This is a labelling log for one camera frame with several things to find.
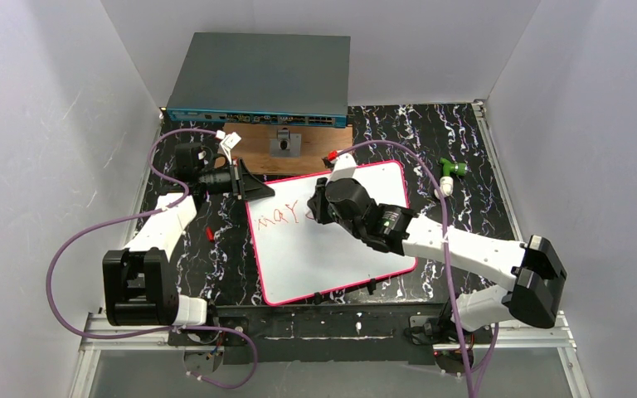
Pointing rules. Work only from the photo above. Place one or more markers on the pink framed whiteboard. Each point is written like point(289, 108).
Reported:
point(297, 257)

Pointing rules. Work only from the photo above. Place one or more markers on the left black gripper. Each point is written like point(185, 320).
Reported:
point(242, 179)

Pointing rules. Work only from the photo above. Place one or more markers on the small grey metal bracket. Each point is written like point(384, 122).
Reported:
point(285, 144)

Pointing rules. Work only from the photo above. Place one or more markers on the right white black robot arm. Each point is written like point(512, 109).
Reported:
point(528, 279)

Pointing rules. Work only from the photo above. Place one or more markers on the aluminium frame rail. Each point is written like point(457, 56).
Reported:
point(499, 227)

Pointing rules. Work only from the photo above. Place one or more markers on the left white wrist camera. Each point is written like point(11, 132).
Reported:
point(227, 141)

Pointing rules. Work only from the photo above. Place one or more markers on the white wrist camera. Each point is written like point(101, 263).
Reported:
point(227, 141)
point(341, 165)

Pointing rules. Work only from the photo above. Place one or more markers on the brown wooden board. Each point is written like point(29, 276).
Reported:
point(317, 143)

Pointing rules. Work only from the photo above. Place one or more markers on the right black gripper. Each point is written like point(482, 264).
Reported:
point(318, 202)

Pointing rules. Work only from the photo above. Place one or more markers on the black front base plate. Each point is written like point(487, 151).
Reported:
point(368, 332)

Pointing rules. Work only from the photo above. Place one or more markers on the grey blue network switch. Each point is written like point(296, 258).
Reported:
point(272, 79)

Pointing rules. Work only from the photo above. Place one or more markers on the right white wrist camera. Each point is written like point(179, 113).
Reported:
point(341, 165)

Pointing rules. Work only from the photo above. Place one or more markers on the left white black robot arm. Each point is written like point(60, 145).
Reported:
point(139, 287)

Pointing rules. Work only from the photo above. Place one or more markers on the red marker cap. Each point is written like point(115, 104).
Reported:
point(210, 234)

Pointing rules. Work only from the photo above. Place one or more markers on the white pipe elbow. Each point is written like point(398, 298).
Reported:
point(446, 187)

